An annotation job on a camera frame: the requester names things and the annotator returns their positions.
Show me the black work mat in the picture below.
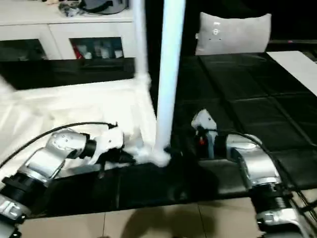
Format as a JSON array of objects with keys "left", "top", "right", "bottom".
[{"left": 0, "top": 51, "right": 317, "bottom": 219}]

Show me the black box with gold label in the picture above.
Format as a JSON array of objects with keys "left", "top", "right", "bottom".
[{"left": 146, "top": 0, "right": 203, "bottom": 57}]

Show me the black tangled item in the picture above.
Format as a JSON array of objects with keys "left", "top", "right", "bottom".
[{"left": 58, "top": 2, "right": 83, "bottom": 18}]

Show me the white cabinet with glass doors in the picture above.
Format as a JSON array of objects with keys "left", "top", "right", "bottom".
[{"left": 0, "top": 0, "right": 136, "bottom": 60}]

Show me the flat white board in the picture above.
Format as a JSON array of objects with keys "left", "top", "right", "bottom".
[{"left": 266, "top": 51, "right": 317, "bottom": 97}]

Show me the white plastic table leg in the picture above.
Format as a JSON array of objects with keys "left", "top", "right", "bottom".
[
  {"left": 132, "top": 0, "right": 152, "bottom": 86},
  {"left": 0, "top": 74, "right": 17, "bottom": 94},
  {"left": 155, "top": 0, "right": 187, "bottom": 156}
]

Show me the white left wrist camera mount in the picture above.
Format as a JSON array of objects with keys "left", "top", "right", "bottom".
[{"left": 91, "top": 128, "right": 124, "bottom": 165}]

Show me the white plastic table top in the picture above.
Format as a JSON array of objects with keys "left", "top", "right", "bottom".
[{"left": 0, "top": 75, "right": 174, "bottom": 179}]

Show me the black rod red band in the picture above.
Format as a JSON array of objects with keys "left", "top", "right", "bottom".
[{"left": 269, "top": 39, "right": 317, "bottom": 45}]

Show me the grey printed cushion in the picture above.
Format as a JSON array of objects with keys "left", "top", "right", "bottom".
[{"left": 195, "top": 11, "right": 272, "bottom": 56}]

